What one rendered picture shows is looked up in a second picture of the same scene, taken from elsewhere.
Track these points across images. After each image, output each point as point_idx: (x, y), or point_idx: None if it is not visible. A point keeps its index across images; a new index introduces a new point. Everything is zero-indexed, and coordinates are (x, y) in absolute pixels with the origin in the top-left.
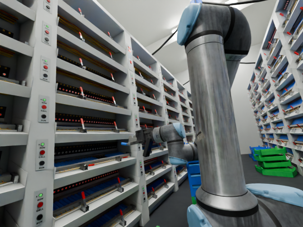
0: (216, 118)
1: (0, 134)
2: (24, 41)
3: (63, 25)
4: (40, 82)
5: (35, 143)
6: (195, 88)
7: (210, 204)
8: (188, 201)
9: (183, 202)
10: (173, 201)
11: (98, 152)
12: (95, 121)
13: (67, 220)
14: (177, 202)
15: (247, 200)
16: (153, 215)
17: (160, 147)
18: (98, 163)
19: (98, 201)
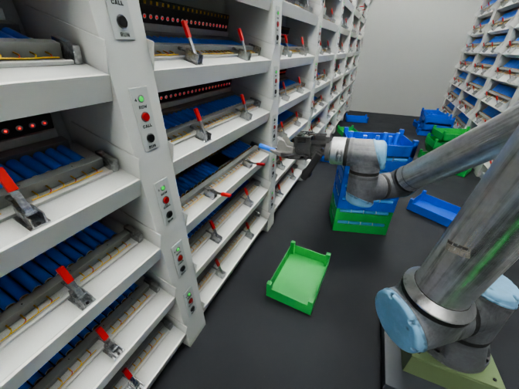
0: (510, 248)
1: (106, 198)
2: None
3: None
4: (119, 50)
5: (154, 191)
6: (512, 194)
7: (429, 312)
8: (320, 199)
9: (313, 200)
10: (300, 197)
11: None
12: (201, 88)
13: (204, 257)
14: (306, 201)
15: (470, 314)
16: (276, 216)
17: (294, 117)
18: (223, 177)
19: (226, 224)
